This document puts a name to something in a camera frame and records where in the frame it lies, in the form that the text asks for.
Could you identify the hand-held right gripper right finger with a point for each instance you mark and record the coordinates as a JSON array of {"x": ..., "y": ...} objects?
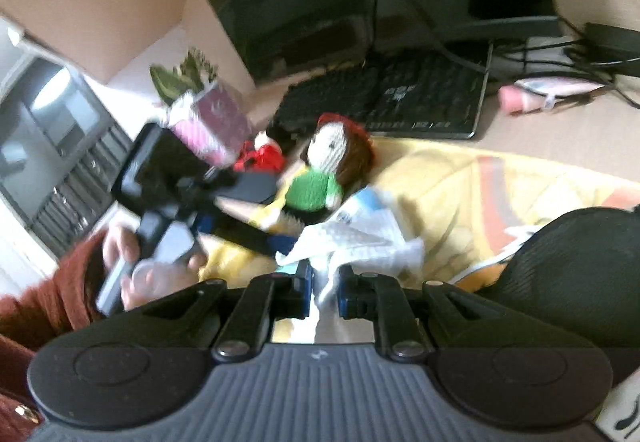
[{"x": 344, "y": 297}]

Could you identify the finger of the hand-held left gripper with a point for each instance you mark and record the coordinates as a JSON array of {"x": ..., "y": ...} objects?
[
  {"x": 240, "y": 232},
  {"x": 250, "y": 187}
]

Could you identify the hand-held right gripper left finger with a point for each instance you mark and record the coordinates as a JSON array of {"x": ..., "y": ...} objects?
[{"x": 302, "y": 289}]

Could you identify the white plastic packet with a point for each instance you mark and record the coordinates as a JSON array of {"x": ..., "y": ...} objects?
[{"x": 360, "y": 237}]

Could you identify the crocheted doll green dress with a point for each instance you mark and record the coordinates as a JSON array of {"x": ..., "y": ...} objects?
[{"x": 315, "y": 189}]

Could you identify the person's left forearm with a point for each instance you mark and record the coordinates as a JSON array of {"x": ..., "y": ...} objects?
[{"x": 45, "y": 317}]

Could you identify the person's left hand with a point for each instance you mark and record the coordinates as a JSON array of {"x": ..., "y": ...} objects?
[{"x": 145, "y": 284}]

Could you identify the red plush toy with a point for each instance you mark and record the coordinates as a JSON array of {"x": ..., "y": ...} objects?
[{"x": 265, "y": 157}]

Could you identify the potted plant pink wrap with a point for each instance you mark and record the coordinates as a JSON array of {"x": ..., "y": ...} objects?
[{"x": 210, "y": 117}]

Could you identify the dark shelving unit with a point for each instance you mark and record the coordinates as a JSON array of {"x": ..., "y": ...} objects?
[{"x": 55, "y": 147}]

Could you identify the yellow blanket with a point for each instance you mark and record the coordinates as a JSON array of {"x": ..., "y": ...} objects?
[{"x": 475, "y": 182}]

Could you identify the black computer keyboard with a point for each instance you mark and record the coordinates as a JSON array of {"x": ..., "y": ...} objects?
[{"x": 400, "y": 92}]

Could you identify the black mesh object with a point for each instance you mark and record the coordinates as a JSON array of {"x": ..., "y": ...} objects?
[{"x": 575, "y": 272}]

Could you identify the pink tube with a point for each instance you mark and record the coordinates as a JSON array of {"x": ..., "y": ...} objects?
[{"x": 530, "y": 97}]

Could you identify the black monitor stand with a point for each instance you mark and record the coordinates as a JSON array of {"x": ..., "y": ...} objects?
[{"x": 500, "y": 27}]

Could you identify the white printed card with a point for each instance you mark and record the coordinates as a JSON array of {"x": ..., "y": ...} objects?
[{"x": 625, "y": 407}]

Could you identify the black power adapter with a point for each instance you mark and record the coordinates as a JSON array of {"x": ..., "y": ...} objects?
[{"x": 610, "y": 37}]

